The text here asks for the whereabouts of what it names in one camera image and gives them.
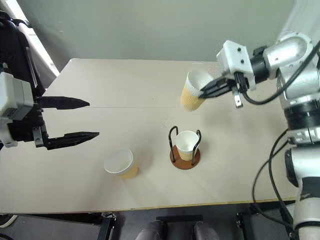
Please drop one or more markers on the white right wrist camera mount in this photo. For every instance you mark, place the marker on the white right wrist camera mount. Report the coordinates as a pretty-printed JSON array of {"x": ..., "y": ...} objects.
[{"x": 233, "y": 58}]

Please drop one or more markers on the tan ribbed paper cup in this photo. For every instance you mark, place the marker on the tan ribbed paper cup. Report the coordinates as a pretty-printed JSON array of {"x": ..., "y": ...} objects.
[
  {"x": 191, "y": 97},
  {"x": 186, "y": 147},
  {"x": 120, "y": 162}
]

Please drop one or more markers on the black and white sneaker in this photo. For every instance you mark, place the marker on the black and white sneaker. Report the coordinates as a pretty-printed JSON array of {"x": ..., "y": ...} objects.
[{"x": 7, "y": 220}]

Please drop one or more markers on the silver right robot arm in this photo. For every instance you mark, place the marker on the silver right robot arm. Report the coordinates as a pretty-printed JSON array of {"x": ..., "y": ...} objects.
[{"x": 297, "y": 57}]

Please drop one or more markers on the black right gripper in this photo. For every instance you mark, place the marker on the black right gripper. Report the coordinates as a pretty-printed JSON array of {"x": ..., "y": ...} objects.
[{"x": 240, "y": 82}]

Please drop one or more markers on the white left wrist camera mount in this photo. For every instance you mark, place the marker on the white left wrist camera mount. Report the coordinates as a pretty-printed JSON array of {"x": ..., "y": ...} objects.
[{"x": 15, "y": 100}]

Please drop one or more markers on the wooden cup holder stand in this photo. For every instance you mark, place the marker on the wooden cup holder stand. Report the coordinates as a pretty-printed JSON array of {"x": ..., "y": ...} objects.
[{"x": 182, "y": 165}]

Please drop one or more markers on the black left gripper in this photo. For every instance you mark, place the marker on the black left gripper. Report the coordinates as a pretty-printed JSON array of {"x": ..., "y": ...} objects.
[{"x": 25, "y": 130}]

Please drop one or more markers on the black table frame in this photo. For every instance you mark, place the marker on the black table frame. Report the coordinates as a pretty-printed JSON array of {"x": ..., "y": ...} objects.
[{"x": 105, "y": 225}]

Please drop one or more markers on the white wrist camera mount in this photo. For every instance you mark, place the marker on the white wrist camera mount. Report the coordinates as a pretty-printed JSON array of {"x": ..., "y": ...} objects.
[
  {"x": 233, "y": 58},
  {"x": 15, "y": 100}
]

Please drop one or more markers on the silver metal wrist bracket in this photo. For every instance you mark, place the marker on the silver metal wrist bracket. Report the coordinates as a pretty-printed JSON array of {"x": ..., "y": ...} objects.
[{"x": 237, "y": 100}]

